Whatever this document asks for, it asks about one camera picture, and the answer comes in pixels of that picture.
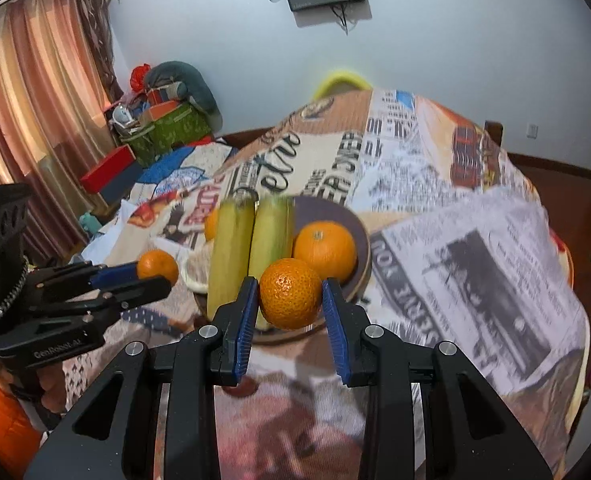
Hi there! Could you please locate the blue patchwork blanket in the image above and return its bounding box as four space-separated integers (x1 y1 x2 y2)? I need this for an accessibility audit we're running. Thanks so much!
82 142 238 241

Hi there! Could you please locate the green storage bag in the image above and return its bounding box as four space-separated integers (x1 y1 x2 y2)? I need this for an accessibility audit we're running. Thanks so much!
118 105 213 168

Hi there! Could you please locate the brown sheer curtain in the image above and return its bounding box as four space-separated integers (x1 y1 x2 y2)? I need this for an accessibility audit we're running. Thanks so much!
72 0 124 102

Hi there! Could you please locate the dark purple plate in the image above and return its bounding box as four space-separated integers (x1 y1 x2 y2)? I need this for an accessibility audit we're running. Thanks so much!
192 195 372 346

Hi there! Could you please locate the grey plush toy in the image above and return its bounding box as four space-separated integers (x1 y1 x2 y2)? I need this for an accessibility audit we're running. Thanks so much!
144 61 223 131

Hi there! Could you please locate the small white fan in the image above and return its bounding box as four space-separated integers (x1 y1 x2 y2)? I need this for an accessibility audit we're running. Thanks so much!
112 105 136 129

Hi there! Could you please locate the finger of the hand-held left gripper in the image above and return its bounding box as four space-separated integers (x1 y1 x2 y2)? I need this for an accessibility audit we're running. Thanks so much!
30 261 143 293
25 276 172 333

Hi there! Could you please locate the orange box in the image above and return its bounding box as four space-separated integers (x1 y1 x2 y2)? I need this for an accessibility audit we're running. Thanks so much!
145 100 181 121

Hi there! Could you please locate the red box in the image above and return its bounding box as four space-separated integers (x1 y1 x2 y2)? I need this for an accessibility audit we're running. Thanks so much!
80 144 138 195

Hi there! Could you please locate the person's left hand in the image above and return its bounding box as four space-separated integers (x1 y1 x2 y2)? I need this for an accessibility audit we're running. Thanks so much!
39 366 78 415

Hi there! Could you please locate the person's left forearm orange sleeve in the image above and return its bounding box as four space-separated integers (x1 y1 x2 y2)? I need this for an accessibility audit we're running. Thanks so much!
0 365 46 478

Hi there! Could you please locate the peeled pomelo piece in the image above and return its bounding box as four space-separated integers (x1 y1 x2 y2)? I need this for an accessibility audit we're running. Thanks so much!
181 242 216 295

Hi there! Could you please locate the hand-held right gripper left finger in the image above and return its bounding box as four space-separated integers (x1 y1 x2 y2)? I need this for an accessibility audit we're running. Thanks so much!
25 275 261 480

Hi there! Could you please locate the small tangerine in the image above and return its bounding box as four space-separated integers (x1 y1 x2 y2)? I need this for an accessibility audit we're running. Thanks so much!
259 257 325 331
136 249 180 285

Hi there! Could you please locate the mint green plush toy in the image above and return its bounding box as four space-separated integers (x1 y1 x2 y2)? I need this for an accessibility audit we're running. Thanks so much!
79 211 102 239

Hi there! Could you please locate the wooden bedpost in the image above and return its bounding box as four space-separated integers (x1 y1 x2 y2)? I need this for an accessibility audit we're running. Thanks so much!
484 120 505 150

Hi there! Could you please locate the pink orange curtain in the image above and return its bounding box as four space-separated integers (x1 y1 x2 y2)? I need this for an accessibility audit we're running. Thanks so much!
0 0 113 266

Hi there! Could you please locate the large orange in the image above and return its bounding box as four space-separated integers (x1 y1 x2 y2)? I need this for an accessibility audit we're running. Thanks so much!
292 221 359 285
204 208 221 242

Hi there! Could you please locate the green sugarcane piece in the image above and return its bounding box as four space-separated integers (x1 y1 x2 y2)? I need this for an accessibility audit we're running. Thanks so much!
206 197 256 322
248 195 296 332

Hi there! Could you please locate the black monitor cable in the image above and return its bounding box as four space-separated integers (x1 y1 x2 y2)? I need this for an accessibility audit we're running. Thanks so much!
328 2 352 36

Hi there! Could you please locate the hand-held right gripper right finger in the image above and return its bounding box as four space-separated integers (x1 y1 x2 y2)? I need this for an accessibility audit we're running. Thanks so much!
321 276 556 480

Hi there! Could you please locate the small dark red fruit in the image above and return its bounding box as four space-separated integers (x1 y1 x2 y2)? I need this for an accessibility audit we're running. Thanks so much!
222 375 259 399

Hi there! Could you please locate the red plastic bag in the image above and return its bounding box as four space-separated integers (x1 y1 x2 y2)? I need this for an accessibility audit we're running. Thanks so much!
130 63 152 92

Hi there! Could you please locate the yellow foam tube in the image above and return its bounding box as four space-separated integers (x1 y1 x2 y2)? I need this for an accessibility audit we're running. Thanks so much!
311 69 371 101

